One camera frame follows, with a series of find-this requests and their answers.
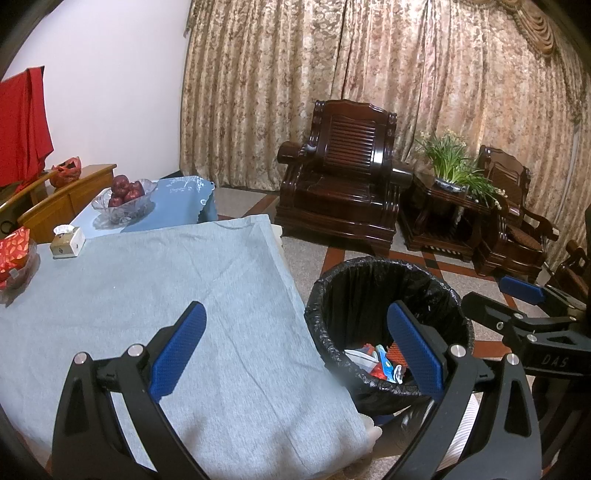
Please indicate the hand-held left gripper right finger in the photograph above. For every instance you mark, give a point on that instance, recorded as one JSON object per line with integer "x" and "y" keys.
{"x": 415, "y": 350}

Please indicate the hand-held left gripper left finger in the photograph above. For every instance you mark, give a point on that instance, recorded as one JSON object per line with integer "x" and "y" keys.
{"x": 178, "y": 350}

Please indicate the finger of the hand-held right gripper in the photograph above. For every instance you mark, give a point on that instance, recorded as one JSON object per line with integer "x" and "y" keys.
{"x": 494, "y": 311}
{"x": 521, "y": 288}

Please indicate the orange bubble wrap sheet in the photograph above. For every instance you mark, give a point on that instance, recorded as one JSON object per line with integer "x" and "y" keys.
{"x": 397, "y": 353}

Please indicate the red plastic bag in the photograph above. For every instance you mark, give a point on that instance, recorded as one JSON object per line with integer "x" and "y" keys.
{"x": 376, "y": 370}

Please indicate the trash bin with black liner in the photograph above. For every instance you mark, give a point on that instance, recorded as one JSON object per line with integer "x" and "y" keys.
{"x": 351, "y": 295}

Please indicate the dark wooden armchair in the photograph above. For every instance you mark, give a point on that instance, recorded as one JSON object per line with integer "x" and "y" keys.
{"x": 508, "y": 240}
{"x": 346, "y": 194}

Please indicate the dark wooden chair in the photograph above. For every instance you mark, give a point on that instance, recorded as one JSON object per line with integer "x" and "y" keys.
{"x": 570, "y": 270}

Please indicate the grey table blanket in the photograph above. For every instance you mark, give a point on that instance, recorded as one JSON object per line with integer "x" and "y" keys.
{"x": 161, "y": 277}

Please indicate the white ribbed garment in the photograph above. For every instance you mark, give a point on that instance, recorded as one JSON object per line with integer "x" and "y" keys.
{"x": 464, "y": 422}

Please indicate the dark wooden side table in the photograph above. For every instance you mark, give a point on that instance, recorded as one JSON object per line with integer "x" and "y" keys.
{"x": 438, "y": 221}

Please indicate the glass fruit bowl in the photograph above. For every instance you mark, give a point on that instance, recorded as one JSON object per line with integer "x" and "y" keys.
{"x": 124, "y": 214}

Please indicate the potted green plant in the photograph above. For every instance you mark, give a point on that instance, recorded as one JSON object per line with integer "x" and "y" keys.
{"x": 448, "y": 157}

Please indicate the white tissue box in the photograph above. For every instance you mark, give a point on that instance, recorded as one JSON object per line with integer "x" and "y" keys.
{"x": 67, "y": 244}

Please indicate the red apple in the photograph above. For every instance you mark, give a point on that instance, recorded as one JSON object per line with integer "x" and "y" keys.
{"x": 121, "y": 183}
{"x": 115, "y": 201}
{"x": 135, "y": 188}

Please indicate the light wooden cabinet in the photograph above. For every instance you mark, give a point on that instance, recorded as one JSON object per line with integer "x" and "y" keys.
{"x": 69, "y": 198}

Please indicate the red patterned packet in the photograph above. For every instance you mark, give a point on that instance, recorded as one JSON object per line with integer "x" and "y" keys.
{"x": 16, "y": 251}

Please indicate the orange-red plastic bag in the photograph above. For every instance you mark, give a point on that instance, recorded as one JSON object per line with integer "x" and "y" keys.
{"x": 65, "y": 173}

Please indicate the red cloth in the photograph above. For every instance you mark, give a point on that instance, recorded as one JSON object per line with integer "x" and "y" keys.
{"x": 23, "y": 120}

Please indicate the floral beige curtain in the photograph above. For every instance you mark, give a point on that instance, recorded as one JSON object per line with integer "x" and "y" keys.
{"x": 323, "y": 69}

